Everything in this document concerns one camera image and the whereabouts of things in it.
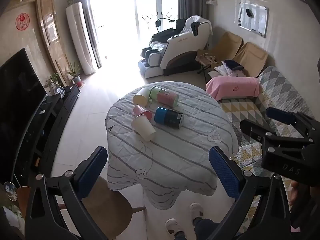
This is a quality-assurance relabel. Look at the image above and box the potted plant red pot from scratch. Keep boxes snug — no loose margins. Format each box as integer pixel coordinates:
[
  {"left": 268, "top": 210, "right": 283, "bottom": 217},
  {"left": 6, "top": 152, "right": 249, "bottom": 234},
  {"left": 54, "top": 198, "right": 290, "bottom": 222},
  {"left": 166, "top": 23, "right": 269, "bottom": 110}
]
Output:
[{"left": 66, "top": 61, "right": 83, "bottom": 87}]

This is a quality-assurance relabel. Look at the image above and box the round white blue disc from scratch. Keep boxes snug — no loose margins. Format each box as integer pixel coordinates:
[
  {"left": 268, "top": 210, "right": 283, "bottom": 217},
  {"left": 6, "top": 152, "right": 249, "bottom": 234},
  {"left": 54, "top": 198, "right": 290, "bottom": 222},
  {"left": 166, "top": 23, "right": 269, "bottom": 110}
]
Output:
[{"left": 3, "top": 181, "right": 19, "bottom": 202}]

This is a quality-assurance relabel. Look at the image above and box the dark blue folded cloth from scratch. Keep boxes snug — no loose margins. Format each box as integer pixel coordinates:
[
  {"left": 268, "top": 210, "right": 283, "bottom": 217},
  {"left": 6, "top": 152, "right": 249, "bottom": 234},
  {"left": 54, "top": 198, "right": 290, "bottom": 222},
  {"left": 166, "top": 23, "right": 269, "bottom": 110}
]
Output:
[{"left": 223, "top": 59, "right": 244, "bottom": 71}]

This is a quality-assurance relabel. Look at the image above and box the triangle patterned sofa quilt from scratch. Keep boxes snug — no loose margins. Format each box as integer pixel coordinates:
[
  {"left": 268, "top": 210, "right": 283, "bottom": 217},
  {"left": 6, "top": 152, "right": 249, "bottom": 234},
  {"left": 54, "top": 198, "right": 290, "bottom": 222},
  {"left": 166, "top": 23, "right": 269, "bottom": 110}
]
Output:
[{"left": 219, "top": 66, "right": 320, "bottom": 220}]

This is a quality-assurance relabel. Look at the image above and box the pink paper cup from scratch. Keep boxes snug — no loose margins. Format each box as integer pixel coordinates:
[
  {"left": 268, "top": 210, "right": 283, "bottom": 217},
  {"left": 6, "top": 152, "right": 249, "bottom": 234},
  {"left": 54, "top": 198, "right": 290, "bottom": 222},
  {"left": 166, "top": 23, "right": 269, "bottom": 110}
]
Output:
[{"left": 133, "top": 105, "right": 153, "bottom": 120}]

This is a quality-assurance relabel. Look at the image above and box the yellow paper cup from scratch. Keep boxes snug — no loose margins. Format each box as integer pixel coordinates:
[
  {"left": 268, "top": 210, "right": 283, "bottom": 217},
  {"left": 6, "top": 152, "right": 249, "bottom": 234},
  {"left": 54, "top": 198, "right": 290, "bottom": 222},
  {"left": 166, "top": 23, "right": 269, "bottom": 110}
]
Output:
[{"left": 132, "top": 87, "right": 152, "bottom": 105}]

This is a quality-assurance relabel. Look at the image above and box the black television stand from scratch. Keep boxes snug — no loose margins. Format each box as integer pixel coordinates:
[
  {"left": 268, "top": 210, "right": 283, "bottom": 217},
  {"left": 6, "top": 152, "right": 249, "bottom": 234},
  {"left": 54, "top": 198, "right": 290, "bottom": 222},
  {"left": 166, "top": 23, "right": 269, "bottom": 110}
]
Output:
[{"left": 10, "top": 84, "right": 82, "bottom": 188}]

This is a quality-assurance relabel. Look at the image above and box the person's right hand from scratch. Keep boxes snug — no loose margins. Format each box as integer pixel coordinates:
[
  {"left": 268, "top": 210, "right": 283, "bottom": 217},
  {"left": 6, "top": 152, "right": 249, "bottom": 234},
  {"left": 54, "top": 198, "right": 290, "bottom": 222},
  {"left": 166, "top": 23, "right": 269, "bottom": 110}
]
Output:
[{"left": 290, "top": 179, "right": 301, "bottom": 207}]

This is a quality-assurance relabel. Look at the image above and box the glass balcony door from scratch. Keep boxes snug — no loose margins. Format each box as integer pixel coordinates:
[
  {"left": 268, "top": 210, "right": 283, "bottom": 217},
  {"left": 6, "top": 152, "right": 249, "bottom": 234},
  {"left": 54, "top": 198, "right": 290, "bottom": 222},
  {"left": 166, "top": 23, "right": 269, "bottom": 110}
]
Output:
[{"left": 132, "top": 0, "right": 179, "bottom": 39}]

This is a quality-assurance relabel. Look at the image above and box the cream paper cup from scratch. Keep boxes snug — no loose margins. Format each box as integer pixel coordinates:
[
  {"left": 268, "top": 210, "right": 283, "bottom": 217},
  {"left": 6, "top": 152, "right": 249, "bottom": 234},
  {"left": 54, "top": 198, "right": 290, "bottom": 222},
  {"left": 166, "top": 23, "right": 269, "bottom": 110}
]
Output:
[{"left": 131, "top": 116, "right": 157, "bottom": 142}]

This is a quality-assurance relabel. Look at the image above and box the pink blanket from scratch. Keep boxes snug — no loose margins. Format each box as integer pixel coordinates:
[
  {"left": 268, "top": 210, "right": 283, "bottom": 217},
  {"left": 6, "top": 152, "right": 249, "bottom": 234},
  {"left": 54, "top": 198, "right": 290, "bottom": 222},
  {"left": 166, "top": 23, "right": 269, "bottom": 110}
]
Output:
[{"left": 205, "top": 76, "right": 260, "bottom": 102}]

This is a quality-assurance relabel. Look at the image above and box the wooden chair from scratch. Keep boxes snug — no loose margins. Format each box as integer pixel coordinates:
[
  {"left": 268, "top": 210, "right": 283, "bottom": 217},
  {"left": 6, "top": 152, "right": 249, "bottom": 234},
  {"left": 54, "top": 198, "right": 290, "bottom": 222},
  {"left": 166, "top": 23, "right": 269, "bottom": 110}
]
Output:
[{"left": 57, "top": 175, "right": 147, "bottom": 240}]

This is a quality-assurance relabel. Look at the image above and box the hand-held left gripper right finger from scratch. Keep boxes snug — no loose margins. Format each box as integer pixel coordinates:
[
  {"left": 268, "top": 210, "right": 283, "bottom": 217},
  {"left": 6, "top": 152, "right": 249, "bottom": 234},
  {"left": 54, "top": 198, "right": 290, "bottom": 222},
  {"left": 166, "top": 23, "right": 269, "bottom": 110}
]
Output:
[{"left": 209, "top": 146, "right": 294, "bottom": 240}]

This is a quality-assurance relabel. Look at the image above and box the white massage chair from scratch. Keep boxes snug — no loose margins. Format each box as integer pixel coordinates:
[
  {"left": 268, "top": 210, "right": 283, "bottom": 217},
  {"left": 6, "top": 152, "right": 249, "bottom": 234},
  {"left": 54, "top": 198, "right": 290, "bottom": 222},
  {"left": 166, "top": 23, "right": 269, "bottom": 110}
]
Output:
[{"left": 138, "top": 16, "right": 213, "bottom": 79}]

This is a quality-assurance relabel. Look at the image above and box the red round wall decoration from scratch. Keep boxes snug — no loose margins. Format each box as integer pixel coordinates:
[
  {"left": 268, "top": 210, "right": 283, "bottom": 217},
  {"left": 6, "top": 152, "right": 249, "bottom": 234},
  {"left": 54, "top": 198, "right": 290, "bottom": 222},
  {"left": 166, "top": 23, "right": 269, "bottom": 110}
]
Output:
[{"left": 16, "top": 13, "right": 30, "bottom": 31}]

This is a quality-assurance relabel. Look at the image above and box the small folding table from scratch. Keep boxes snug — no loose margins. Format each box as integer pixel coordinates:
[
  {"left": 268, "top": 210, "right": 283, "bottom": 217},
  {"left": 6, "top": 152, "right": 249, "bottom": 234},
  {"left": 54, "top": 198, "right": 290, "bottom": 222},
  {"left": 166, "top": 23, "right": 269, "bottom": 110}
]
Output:
[{"left": 194, "top": 49, "right": 223, "bottom": 75}]

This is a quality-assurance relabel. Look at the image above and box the wall whiteboard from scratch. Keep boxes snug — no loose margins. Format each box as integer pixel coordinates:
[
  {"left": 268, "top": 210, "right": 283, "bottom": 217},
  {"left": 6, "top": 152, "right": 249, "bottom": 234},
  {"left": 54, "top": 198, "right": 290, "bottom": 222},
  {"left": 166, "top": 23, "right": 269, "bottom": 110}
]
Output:
[{"left": 237, "top": 2, "right": 270, "bottom": 38}]

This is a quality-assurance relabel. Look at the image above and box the tan sofa cushion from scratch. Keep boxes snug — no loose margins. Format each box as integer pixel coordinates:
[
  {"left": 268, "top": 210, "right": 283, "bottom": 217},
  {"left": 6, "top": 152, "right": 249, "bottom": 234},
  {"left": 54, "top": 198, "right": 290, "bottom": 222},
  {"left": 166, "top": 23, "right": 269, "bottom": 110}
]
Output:
[
  {"left": 234, "top": 42, "right": 269, "bottom": 78},
  {"left": 212, "top": 31, "right": 244, "bottom": 64}
]

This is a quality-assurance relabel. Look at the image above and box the person's leg in jeans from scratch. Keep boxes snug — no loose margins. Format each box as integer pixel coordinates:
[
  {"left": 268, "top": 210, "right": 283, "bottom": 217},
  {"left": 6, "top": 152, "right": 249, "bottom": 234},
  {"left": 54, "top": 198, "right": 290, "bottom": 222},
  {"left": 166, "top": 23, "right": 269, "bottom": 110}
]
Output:
[{"left": 173, "top": 218, "right": 226, "bottom": 240}]

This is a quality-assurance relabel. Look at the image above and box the white pink pillow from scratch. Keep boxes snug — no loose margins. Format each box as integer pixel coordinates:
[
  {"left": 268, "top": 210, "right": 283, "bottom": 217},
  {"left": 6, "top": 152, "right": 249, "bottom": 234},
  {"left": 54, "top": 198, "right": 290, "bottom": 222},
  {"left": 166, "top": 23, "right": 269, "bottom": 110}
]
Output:
[{"left": 208, "top": 64, "right": 247, "bottom": 78}]

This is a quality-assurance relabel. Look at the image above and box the blue and black canister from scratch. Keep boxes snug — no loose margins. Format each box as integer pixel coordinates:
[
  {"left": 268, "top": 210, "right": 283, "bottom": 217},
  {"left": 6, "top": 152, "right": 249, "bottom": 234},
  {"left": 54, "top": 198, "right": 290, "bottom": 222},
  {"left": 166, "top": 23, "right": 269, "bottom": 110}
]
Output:
[{"left": 154, "top": 107, "right": 185, "bottom": 129}]

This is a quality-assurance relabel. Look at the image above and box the green potted plant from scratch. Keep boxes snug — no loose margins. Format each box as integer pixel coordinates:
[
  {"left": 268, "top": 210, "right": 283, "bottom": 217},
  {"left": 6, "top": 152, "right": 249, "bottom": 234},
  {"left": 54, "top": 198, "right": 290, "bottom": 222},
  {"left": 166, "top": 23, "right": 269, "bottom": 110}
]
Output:
[{"left": 45, "top": 73, "right": 62, "bottom": 95}]

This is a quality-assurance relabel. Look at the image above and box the black flat television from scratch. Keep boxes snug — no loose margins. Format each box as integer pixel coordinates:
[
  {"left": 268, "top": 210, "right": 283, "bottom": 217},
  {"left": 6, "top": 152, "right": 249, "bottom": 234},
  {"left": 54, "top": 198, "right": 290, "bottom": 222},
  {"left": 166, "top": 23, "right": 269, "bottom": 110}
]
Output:
[{"left": 0, "top": 47, "right": 48, "bottom": 180}]

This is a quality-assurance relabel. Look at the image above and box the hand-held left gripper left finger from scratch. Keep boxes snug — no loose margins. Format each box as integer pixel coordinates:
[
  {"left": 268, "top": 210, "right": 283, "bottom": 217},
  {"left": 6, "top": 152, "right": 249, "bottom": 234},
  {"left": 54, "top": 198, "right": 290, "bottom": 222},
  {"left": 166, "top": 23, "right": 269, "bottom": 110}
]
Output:
[{"left": 24, "top": 146, "right": 109, "bottom": 240}]

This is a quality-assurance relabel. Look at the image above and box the white standing air conditioner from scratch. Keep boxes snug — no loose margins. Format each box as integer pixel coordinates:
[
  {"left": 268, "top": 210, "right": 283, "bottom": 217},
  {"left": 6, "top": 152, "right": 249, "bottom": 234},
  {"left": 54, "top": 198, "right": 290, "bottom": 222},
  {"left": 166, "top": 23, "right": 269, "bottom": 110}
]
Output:
[{"left": 65, "top": 2, "right": 96, "bottom": 76}]

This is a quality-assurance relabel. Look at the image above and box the green and pink tumbler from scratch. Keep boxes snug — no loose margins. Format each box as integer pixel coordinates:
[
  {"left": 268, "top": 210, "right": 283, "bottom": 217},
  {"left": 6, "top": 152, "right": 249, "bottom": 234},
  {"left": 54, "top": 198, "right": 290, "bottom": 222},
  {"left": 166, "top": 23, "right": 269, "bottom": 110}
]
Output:
[{"left": 149, "top": 86, "right": 179, "bottom": 107}]

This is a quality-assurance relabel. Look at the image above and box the white shoe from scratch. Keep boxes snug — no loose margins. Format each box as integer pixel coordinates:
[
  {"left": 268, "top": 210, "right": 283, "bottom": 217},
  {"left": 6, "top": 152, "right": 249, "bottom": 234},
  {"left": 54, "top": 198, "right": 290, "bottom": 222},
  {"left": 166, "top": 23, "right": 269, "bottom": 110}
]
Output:
[
  {"left": 189, "top": 203, "right": 204, "bottom": 223},
  {"left": 165, "top": 218, "right": 186, "bottom": 236}
]

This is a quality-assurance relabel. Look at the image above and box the striped grey white tablecloth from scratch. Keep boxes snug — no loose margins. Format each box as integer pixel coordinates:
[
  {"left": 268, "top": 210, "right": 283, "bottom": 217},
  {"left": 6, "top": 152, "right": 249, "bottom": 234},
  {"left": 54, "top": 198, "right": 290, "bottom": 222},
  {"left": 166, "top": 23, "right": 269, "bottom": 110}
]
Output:
[{"left": 105, "top": 81, "right": 239, "bottom": 210}]

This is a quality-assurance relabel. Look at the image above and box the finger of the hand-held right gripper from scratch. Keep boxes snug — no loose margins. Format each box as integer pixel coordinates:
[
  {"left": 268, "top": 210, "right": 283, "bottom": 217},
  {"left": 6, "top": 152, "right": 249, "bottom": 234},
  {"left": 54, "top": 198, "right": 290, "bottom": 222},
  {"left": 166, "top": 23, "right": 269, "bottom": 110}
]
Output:
[
  {"left": 239, "top": 119, "right": 278, "bottom": 143},
  {"left": 266, "top": 107, "right": 301, "bottom": 126}
]

